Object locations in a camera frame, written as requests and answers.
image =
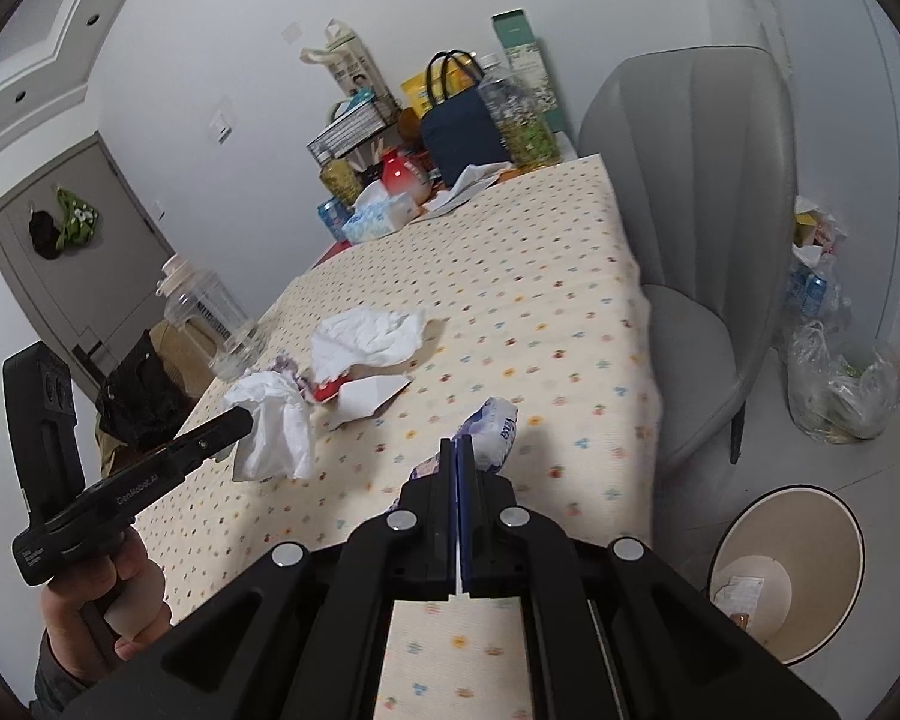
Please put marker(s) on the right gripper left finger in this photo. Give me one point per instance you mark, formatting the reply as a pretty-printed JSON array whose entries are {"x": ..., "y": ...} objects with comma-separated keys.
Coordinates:
[{"x": 300, "y": 634}]

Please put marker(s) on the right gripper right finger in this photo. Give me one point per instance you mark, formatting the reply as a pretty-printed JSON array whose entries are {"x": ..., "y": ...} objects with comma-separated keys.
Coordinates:
[{"x": 612, "y": 631}]

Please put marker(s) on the white tissue sheet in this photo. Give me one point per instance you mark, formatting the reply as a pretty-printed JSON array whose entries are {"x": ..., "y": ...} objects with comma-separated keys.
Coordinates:
[{"x": 281, "y": 441}]

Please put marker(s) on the white paper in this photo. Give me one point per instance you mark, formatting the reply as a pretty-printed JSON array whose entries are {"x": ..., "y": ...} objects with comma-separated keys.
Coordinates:
[{"x": 362, "y": 398}]

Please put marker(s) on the red packet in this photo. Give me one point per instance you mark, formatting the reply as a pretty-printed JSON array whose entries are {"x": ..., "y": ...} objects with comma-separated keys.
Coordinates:
[{"x": 321, "y": 392}]

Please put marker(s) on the silver foil wrapper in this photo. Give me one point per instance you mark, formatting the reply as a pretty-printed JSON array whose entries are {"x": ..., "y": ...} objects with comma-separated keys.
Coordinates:
[{"x": 288, "y": 370}]

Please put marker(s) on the cream trash bin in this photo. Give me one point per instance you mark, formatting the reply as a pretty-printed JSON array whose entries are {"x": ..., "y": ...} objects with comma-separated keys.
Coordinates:
[{"x": 789, "y": 570}]

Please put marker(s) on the clear plastic trash bag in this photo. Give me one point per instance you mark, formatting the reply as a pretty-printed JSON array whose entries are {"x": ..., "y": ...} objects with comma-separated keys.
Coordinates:
[{"x": 839, "y": 392}]

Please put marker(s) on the left hand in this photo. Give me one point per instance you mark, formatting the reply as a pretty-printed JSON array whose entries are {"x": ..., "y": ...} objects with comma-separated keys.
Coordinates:
[{"x": 73, "y": 609}]

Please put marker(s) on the large clear water jug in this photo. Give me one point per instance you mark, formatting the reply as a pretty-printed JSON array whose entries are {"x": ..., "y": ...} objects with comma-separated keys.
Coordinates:
[{"x": 200, "y": 307}]

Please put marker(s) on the grey door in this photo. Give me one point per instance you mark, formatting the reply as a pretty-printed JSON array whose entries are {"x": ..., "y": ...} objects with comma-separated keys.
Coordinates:
[{"x": 82, "y": 258}]

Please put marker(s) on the floral cream tablecloth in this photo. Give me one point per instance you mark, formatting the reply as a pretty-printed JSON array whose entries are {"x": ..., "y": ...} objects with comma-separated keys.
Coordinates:
[{"x": 531, "y": 294}]

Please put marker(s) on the white bag of recyclables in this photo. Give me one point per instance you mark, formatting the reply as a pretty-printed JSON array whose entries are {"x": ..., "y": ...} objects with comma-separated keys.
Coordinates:
[{"x": 814, "y": 291}]

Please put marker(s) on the blue drink can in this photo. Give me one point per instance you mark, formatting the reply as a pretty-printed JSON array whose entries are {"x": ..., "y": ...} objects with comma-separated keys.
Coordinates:
[{"x": 334, "y": 215}]

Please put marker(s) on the blue tissue box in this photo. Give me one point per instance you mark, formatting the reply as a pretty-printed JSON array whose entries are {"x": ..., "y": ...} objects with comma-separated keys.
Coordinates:
[{"x": 377, "y": 214}]

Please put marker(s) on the red white vase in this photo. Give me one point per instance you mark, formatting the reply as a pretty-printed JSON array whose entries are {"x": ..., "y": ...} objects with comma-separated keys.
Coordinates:
[{"x": 402, "y": 173}]

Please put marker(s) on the folded paper on table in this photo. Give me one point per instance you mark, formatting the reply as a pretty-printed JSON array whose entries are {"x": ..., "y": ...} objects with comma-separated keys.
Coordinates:
[{"x": 471, "y": 182}]

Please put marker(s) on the grey upholstered chair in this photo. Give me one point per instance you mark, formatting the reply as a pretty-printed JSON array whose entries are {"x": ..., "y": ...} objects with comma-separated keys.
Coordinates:
[{"x": 700, "y": 149}]

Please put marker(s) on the tall tea bottle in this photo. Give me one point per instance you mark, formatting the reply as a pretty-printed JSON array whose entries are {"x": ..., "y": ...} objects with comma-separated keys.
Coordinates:
[{"x": 521, "y": 126}]

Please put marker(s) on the navy lunch bag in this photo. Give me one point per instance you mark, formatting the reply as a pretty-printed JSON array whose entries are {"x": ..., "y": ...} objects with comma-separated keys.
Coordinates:
[{"x": 460, "y": 131}]

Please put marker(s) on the cream tote bag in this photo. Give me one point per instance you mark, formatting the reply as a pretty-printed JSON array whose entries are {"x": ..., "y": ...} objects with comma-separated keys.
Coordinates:
[{"x": 351, "y": 65}]

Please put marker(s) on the yellow snack bag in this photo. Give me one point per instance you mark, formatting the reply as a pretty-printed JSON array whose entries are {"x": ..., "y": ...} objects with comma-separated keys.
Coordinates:
[{"x": 417, "y": 93}]

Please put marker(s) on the white refrigerator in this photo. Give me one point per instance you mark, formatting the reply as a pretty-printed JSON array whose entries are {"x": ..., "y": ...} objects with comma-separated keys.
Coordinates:
[{"x": 841, "y": 60}]

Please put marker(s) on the green tall box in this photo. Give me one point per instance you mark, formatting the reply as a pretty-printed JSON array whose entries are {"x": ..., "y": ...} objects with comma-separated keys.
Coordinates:
[{"x": 526, "y": 58}]

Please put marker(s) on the wire mesh basket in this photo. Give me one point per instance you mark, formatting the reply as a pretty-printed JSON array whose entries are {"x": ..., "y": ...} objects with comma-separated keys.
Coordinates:
[{"x": 362, "y": 118}]

